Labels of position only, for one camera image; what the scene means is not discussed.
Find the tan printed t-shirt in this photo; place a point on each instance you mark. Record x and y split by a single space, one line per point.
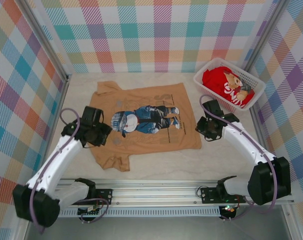
146 140

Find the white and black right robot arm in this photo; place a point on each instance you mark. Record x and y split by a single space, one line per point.
244 142

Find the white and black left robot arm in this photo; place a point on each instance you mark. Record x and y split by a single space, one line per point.
64 155

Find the red bear print t-shirt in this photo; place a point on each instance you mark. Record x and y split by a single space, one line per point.
216 80

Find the white plastic basket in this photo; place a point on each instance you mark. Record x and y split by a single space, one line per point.
256 83

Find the grey metal panel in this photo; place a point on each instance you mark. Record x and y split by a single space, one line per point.
154 228

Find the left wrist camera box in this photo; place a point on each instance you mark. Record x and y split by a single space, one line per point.
91 115

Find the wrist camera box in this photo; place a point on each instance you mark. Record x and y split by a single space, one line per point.
212 107
91 115

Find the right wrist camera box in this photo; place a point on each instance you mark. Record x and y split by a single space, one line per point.
212 107

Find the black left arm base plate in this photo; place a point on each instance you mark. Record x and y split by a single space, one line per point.
105 196

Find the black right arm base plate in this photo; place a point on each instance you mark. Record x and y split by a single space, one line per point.
209 195

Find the aluminium mounting rail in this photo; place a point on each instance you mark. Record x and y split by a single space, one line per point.
154 193

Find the aluminium corner post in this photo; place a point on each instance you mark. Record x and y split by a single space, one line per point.
45 40
264 37

